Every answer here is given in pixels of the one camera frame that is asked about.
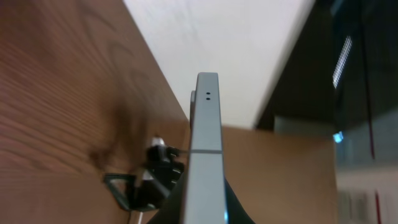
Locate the blue Galaxy smartphone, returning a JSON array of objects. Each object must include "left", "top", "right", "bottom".
[{"left": 180, "top": 72, "right": 228, "bottom": 224}]

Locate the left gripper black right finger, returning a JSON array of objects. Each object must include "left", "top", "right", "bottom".
[{"left": 224, "top": 179, "right": 254, "bottom": 224}]

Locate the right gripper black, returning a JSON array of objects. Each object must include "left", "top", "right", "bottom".
[{"left": 103, "top": 136, "right": 185, "bottom": 212}]

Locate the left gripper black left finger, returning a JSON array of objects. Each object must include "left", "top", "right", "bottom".
[{"left": 147, "top": 174, "right": 186, "bottom": 224}]

